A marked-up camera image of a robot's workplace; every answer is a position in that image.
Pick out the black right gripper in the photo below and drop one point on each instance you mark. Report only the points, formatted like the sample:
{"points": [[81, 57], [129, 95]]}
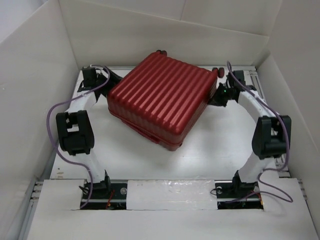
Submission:
{"points": [[215, 100]]}

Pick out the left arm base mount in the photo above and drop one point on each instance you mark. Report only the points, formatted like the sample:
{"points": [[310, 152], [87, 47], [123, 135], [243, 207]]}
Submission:
{"points": [[116, 199]]}

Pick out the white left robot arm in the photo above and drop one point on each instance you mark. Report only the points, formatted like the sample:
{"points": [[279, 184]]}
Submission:
{"points": [[75, 132]]}

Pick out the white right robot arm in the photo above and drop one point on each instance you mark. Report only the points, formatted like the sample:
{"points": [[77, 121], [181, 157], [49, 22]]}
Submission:
{"points": [[271, 137]]}

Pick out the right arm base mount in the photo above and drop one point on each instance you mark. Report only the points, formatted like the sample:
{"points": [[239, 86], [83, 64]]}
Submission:
{"points": [[231, 197]]}

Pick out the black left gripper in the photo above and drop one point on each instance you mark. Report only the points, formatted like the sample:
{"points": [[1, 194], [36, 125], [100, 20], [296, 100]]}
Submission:
{"points": [[114, 80]]}

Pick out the red hard-shell suitcase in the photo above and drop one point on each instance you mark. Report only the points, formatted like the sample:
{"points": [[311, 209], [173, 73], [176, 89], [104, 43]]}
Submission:
{"points": [[162, 98]]}

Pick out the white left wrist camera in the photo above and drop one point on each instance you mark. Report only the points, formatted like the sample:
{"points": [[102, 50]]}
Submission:
{"points": [[89, 68]]}

